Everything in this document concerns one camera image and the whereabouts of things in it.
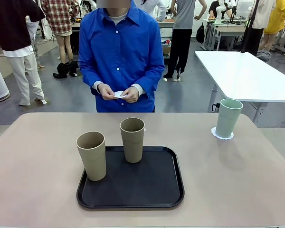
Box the tan tall cup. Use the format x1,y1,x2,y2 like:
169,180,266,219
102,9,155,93
120,117,146,164
76,131,107,182

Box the white scalloped paper coaster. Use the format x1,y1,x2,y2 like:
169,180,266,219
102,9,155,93
113,90,128,99
211,126,235,141

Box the pale green tall cup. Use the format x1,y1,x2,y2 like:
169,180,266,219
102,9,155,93
215,98,244,138

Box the black hanging bag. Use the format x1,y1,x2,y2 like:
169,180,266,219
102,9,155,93
196,22,205,44

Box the person's left hand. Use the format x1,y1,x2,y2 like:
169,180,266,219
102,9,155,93
123,86,140,103

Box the person in yellow coat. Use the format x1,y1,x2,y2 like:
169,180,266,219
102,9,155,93
258,0,285,52

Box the person in blue shirt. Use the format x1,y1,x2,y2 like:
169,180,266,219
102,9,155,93
78,0,166,113

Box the grey background desk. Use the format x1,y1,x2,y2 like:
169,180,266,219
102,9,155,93
203,19,247,51

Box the person grey shirt black trousers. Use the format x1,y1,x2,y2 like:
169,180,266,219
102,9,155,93
163,0,197,80

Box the black plastic tray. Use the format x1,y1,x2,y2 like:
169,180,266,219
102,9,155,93
76,145,185,211

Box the person's left forearm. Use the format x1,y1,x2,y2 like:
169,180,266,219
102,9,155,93
132,71,166,95

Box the person's right hand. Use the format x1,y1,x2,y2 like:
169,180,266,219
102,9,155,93
97,83,114,100

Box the mannequin in plaid shirt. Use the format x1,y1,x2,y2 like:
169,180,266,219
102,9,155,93
40,0,79,65

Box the person's right forearm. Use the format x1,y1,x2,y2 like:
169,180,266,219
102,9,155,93
78,66,103,92

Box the grey cloth bundle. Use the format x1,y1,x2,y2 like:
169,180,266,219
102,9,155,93
256,50,271,62

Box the person dark top white trousers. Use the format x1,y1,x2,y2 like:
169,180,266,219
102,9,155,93
0,0,48,106

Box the person cream top black trousers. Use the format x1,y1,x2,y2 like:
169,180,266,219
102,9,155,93
241,0,276,57

